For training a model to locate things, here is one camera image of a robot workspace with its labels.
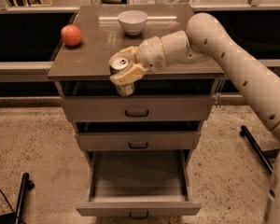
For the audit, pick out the grey drawer cabinet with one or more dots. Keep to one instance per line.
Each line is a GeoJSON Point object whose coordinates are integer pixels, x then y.
{"type": "Point", "coordinates": [134, 85]}

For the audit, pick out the black left base leg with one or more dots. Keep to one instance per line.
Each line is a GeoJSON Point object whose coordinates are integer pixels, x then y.
{"type": "Point", "coordinates": [15, 216]}

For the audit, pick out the green soda can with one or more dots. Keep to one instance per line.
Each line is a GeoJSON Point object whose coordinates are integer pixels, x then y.
{"type": "Point", "coordinates": [119, 67]}

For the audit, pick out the grey drawer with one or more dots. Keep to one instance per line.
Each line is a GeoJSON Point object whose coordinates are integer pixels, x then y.
{"type": "Point", "coordinates": [142, 135]}
{"type": "Point", "coordinates": [139, 184]}
{"type": "Point", "coordinates": [152, 100]}

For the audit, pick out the black right base leg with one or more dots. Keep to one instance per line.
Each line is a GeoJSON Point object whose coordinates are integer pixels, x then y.
{"type": "Point", "coordinates": [266, 157]}

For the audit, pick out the orange round fruit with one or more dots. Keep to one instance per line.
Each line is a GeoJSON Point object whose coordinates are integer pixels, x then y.
{"type": "Point", "coordinates": [71, 35]}

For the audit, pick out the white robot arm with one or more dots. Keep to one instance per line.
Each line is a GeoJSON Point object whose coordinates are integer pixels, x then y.
{"type": "Point", "coordinates": [204, 35]}

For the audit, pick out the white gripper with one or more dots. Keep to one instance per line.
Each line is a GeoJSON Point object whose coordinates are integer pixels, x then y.
{"type": "Point", "coordinates": [151, 54]}

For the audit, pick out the top grey drawer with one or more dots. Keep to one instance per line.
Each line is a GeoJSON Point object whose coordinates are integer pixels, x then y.
{"type": "Point", "coordinates": [152, 100]}

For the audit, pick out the bottom grey drawer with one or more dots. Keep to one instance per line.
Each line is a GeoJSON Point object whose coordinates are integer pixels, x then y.
{"type": "Point", "coordinates": [139, 184]}

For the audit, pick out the black base leg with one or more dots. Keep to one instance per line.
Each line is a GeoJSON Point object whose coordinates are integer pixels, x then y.
{"type": "Point", "coordinates": [266, 157]}
{"type": "Point", "coordinates": [15, 216]}

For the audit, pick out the white bowl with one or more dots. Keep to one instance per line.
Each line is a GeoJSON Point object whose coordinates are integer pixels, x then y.
{"type": "Point", "coordinates": [132, 22]}

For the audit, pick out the middle grey drawer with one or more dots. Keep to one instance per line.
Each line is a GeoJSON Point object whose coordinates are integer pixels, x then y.
{"type": "Point", "coordinates": [142, 135]}

